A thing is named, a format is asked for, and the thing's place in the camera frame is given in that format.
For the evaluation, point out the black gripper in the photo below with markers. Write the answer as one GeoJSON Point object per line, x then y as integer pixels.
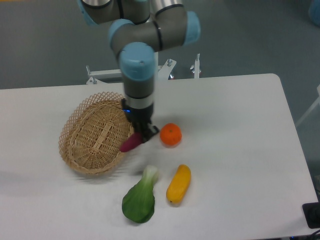
{"type": "Point", "coordinates": [140, 120]}

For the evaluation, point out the purple sweet potato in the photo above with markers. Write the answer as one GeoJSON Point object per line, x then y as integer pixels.
{"type": "Point", "coordinates": [131, 143]}

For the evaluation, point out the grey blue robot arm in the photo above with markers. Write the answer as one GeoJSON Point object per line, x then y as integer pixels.
{"type": "Point", "coordinates": [139, 29]}

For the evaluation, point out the woven wicker basket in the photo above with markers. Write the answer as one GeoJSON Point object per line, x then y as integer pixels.
{"type": "Point", "coordinates": [91, 138]}

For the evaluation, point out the orange mandarin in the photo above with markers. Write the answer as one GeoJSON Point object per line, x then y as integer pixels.
{"type": "Point", "coordinates": [170, 134]}

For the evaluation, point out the yellow corn cob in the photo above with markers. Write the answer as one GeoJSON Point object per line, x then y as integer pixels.
{"type": "Point", "coordinates": [179, 185]}

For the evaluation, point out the green bok choy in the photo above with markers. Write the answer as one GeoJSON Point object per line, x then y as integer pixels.
{"type": "Point", "coordinates": [138, 205]}

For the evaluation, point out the black device at edge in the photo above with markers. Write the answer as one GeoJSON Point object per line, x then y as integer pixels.
{"type": "Point", "coordinates": [312, 214]}

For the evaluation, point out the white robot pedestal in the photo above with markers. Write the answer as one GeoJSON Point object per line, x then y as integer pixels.
{"type": "Point", "coordinates": [156, 68]}

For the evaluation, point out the white pedestal base frame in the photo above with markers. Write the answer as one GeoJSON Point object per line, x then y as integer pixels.
{"type": "Point", "coordinates": [163, 72]}

